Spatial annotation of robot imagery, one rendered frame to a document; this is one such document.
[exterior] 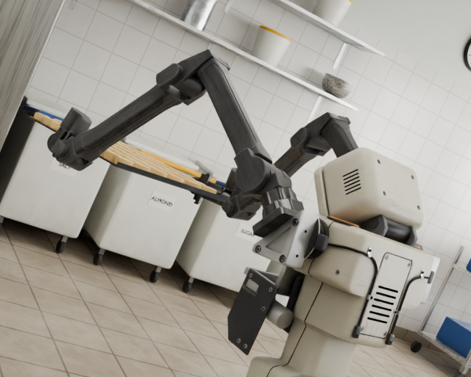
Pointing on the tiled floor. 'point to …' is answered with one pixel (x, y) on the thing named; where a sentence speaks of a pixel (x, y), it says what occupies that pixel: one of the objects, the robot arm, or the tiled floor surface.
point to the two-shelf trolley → (436, 335)
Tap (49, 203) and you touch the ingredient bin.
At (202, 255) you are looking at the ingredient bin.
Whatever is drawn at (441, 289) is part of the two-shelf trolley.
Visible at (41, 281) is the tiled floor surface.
